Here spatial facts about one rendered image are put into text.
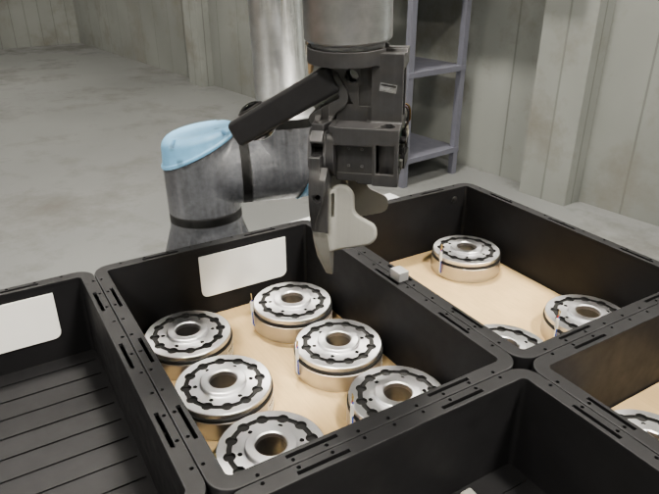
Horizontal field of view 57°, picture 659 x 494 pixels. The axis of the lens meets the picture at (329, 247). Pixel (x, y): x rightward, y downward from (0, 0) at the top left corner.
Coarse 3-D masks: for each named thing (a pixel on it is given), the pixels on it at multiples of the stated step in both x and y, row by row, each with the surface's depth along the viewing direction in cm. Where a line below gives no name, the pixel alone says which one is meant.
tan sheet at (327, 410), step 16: (240, 320) 81; (240, 336) 77; (256, 336) 77; (240, 352) 74; (256, 352) 74; (272, 352) 74; (288, 352) 74; (272, 368) 71; (288, 368) 71; (288, 384) 69; (304, 384) 69; (288, 400) 66; (304, 400) 66; (320, 400) 66; (336, 400) 66; (304, 416) 64; (320, 416) 64; (336, 416) 64
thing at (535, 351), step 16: (432, 192) 96; (448, 192) 97; (480, 192) 96; (512, 208) 91; (528, 208) 90; (560, 224) 84; (592, 240) 80; (608, 240) 80; (368, 256) 76; (624, 256) 77; (640, 256) 76; (416, 288) 68; (448, 304) 65; (640, 304) 65; (656, 304) 65; (464, 320) 62; (608, 320) 62; (496, 336) 60; (560, 336) 60; (576, 336) 60; (512, 352) 57; (528, 352) 57; (544, 352) 57; (528, 368) 57
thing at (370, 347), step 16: (336, 320) 75; (304, 336) 72; (368, 336) 72; (304, 352) 69; (320, 352) 69; (352, 352) 69; (368, 352) 69; (320, 368) 67; (336, 368) 66; (352, 368) 66
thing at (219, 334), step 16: (160, 320) 75; (176, 320) 75; (208, 320) 75; (224, 320) 75; (160, 336) 72; (208, 336) 72; (224, 336) 72; (160, 352) 69; (176, 352) 69; (192, 352) 69; (208, 352) 69
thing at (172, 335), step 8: (184, 320) 74; (192, 320) 74; (200, 320) 74; (168, 328) 72; (176, 328) 72; (200, 328) 72; (208, 328) 73; (168, 336) 71; (176, 336) 71; (184, 336) 71; (192, 336) 71; (200, 336) 71
